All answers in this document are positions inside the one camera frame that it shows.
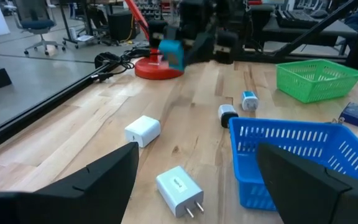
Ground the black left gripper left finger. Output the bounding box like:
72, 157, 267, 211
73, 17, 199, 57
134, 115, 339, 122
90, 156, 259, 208
0, 142, 140, 224

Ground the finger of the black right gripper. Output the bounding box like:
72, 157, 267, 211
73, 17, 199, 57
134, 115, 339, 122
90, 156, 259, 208
149, 20, 168, 49
184, 32, 214, 66

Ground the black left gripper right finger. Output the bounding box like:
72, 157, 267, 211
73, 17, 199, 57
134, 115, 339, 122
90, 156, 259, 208
256, 142, 358, 224

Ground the black and white plug adapter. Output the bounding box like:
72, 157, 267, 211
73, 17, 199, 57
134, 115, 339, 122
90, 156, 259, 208
218, 104, 239, 129

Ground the dark blue glossy box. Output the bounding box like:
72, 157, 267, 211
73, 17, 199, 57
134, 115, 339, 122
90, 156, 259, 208
338, 101, 358, 128

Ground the white cube charger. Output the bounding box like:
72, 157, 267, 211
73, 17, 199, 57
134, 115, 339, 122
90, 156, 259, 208
124, 115, 162, 149

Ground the grey office chair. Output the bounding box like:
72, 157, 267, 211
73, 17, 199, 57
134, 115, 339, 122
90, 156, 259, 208
3, 0, 67, 57

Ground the small parts bin rack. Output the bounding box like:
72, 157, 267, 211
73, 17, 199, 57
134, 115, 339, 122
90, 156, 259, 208
134, 0, 180, 21

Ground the black computer tower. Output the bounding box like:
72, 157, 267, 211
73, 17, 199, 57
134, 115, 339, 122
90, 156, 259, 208
107, 11, 137, 42

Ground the red desk lamp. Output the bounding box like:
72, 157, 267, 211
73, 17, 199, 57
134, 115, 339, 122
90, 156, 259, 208
123, 0, 185, 81

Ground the blue plastic basket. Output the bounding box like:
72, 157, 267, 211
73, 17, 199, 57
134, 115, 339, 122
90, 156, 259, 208
228, 117, 358, 212

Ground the small blue white charger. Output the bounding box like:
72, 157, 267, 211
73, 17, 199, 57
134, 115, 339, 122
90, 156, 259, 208
241, 90, 260, 112

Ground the black keyboard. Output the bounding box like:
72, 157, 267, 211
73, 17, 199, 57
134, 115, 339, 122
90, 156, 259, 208
275, 9, 320, 29

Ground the white flat plug charger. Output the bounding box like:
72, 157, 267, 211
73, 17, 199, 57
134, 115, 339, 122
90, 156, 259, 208
155, 166, 205, 219

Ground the green plastic basket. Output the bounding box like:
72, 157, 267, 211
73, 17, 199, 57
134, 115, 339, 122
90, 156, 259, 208
275, 58, 358, 104

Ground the black side desk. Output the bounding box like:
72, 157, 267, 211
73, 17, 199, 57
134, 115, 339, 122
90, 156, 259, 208
249, 4, 358, 47

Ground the black lamp power cable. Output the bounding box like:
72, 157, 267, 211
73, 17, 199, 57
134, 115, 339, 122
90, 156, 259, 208
90, 46, 151, 83

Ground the black aluminium table frame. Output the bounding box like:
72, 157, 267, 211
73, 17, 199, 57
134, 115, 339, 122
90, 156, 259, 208
0, 0, 358, 158

